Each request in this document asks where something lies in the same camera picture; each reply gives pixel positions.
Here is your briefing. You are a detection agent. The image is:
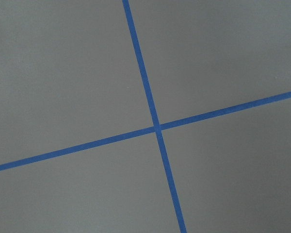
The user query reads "blue tape line cross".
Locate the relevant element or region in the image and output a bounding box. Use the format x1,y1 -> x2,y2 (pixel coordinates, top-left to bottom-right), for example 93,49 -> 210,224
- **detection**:
0,88 -> 291,174

